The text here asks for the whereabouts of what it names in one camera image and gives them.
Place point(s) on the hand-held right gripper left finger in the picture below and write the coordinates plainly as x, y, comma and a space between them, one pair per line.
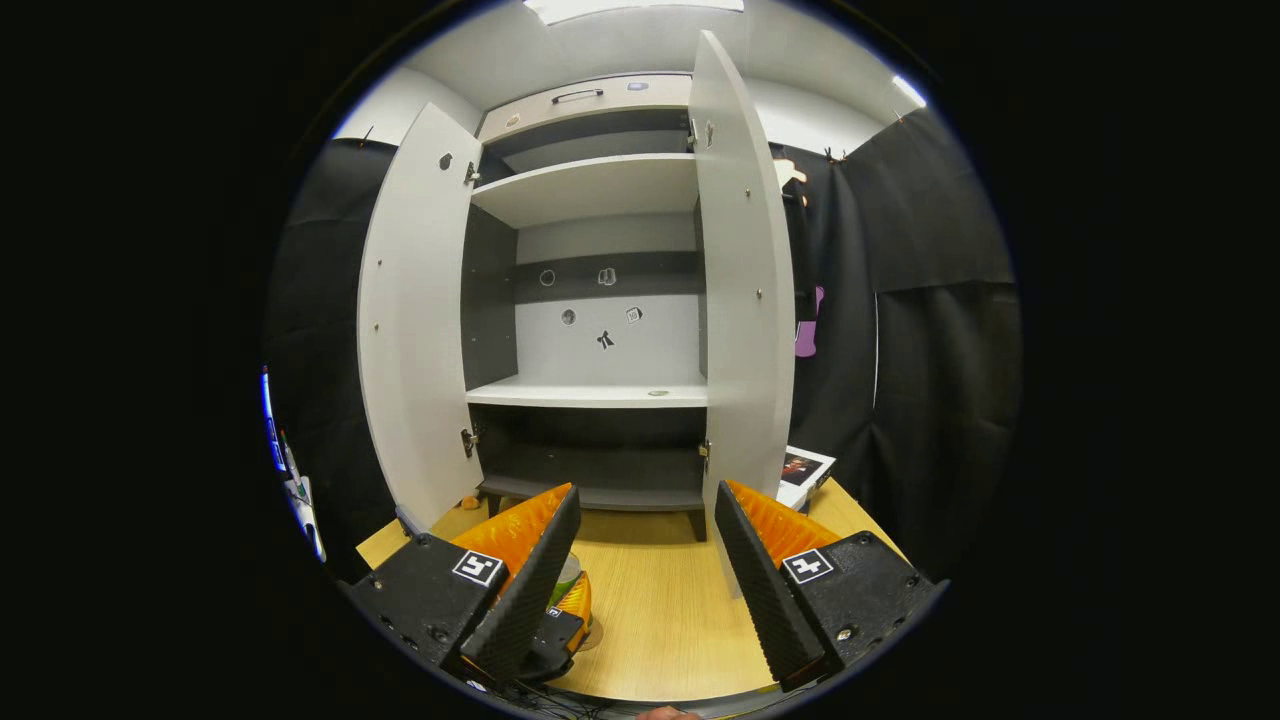
530, 590

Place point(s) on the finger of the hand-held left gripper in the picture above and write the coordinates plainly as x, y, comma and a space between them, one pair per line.
575, 615

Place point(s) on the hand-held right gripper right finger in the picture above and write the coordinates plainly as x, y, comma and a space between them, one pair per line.
765, 590

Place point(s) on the grey cabinet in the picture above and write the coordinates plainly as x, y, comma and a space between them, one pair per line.
560, 350

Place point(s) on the grey cabinet door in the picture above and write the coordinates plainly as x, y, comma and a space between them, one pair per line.
745, 300
415, 320

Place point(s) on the metal door hinge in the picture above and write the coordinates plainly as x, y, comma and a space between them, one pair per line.
469, 442
471, 172
692, 134
705, 456

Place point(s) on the grey cabinet shelf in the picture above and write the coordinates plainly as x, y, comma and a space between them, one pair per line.
560, 393
590, 185

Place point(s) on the grey cabinet drawer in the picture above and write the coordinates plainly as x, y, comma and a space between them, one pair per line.
620, 100

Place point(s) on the white portrait cover book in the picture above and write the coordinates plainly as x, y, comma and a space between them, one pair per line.
803, 470

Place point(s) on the black backdrop cloth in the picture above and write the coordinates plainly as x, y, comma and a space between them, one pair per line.
940, 350

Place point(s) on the ceiling light panel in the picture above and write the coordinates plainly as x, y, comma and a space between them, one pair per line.
910, 92
630, 8

